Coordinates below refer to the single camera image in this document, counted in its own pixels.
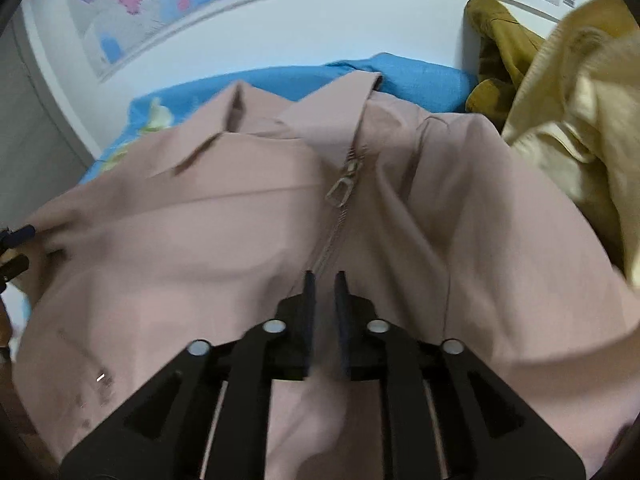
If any pink zip jacket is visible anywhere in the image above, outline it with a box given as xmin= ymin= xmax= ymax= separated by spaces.
xmin=14 ymin=72 xmax=639 ymax=479

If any cream beige jacket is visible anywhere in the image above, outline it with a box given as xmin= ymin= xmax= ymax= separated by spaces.
xmin=502 ymin=0 xmax=639 ymax=287

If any blue floral bed sheet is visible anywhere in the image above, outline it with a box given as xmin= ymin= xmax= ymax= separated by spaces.
xmin=81 ymin=53 xmax=477 ymax=183

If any mustard yellow garment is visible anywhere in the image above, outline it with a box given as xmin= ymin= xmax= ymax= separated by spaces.
xmin=464 ymin=0 xmax=544 ymax=132

